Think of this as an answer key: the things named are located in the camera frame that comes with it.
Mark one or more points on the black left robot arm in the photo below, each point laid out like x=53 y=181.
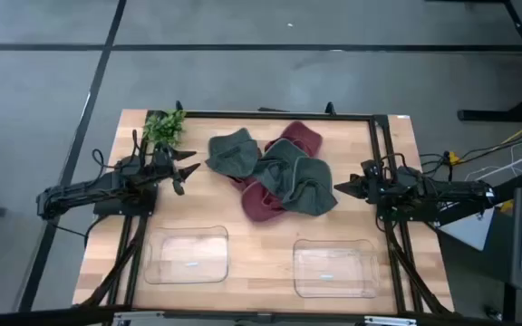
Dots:
x=75 y=194

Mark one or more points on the black table stand leg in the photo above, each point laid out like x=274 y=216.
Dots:
x=492 y=114

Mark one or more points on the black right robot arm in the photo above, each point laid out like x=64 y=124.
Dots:
x=451 y=190

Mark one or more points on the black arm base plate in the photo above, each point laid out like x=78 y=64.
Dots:
x=120 y=209
x=406 y=217

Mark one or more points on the silver metal bracket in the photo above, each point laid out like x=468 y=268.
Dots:
x=138 y=318
x=390 y=321

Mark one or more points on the white box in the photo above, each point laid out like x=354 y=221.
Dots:
x=469 y=228

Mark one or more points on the clear plastic bin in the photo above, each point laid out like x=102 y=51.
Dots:
x=186 y=256
x=335 y=269

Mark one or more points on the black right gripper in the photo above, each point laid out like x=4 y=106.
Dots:
x=374 y=181

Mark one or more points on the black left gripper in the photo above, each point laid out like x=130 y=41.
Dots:
x=166 y=165

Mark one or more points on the black aluminium table frame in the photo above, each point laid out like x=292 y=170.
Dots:
x=288 y=115

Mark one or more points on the yellow plug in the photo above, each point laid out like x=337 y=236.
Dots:
x=454 y=158

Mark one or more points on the green potted plant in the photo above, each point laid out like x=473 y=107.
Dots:
x=165 y=127

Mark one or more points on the dark green cap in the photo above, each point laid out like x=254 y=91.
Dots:
x=311 y=192
x=279 y=165
x=234 y=154

